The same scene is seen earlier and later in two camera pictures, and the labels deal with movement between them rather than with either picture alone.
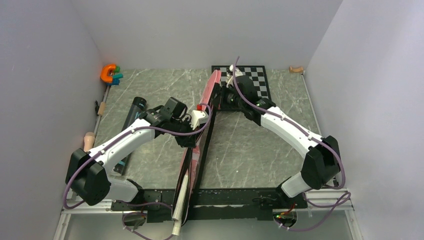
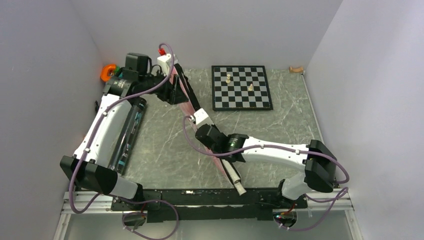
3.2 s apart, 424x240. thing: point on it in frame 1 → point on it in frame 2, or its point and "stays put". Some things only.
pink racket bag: (192, 157) → (191, 121)
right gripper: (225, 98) → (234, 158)
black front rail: (212, 204) stays put
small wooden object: (300, 69) stays put
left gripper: (187, 141) → (173, 93)
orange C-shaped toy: (104, 74) stays put
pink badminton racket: (178, 212) → (233, 175)
